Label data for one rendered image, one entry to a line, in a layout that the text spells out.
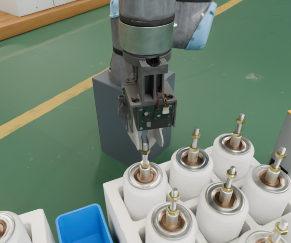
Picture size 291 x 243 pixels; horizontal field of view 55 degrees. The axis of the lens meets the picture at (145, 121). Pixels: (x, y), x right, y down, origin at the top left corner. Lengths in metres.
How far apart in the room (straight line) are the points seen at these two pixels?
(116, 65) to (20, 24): 1.43
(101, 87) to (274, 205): 0.54
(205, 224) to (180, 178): 0.11
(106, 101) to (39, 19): 1.45
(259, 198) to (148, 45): 0.40
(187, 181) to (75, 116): 0.69
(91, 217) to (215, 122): 0.65
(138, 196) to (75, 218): 0.22
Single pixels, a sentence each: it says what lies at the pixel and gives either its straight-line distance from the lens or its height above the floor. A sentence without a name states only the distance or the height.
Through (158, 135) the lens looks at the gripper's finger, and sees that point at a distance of 0.50.
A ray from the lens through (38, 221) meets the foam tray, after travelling 0.67.
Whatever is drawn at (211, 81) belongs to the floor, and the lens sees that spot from 1.45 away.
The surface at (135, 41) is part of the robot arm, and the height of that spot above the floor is 0.57.
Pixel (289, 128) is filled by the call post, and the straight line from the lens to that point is 0.77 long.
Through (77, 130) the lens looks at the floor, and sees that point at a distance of 1.14.
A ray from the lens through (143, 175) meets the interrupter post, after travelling 0.59.
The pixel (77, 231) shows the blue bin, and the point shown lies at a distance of 0.80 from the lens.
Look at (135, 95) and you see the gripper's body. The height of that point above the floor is 0.48.
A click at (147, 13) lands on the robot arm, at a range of 0.36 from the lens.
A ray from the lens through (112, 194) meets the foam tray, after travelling 0.67.
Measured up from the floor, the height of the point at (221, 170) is 0.20.
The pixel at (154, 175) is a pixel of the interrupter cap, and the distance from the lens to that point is 0.61.
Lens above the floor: 0.71
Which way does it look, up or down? 38 degrees down
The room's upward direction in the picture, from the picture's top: straight up
